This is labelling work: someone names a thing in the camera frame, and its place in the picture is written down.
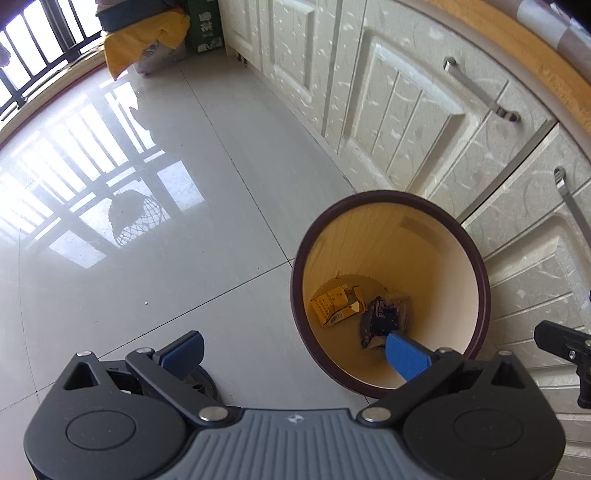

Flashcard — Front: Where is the yellow and white sack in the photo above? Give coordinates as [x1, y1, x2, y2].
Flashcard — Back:
[104, 9, 191, 80]

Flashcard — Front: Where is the white cabinet door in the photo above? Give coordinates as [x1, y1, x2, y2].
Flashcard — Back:
[259, 0, 345, 144]
[462, 122, 591, 480]
[218, 0, 269, 75]
[318, 0, 559, 217]

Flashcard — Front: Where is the brown rimmed cream trash bin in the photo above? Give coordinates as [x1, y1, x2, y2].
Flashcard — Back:
[290, 190, 491, 400]

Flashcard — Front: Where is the green cardboard box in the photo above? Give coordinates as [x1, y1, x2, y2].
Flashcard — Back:
[187, 0, 225, 52]

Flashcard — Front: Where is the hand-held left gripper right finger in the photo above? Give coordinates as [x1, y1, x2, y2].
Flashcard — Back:
[360, 331, 539, 425]

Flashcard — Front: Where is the dark snack wrapper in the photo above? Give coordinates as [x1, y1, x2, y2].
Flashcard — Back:
[359, 295, 414, 350]

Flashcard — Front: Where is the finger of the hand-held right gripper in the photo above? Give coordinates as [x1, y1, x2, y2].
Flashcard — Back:
[534, 320, 591, 409]

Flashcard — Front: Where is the dark cloth bundle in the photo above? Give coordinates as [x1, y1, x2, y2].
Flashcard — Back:
[95, 0, 185, 33]

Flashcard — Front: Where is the black window railing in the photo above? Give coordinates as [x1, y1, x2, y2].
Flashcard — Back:
[0, 0, 105, 121]

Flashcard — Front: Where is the metal cabinet handle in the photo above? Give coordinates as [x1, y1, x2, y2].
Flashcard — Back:
[443, 58, 522, 123]
[553, 167, 591, 296]

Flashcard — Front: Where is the yellow cigarette pack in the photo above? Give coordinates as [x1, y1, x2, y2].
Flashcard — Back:
[308, 285, 365, 329]

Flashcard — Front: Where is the wooden countertop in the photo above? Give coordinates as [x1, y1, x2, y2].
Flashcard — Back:
[434, 0, 591, 158]

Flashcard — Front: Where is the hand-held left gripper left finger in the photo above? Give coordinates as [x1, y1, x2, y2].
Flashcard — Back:
[55, 330, 232, 425]

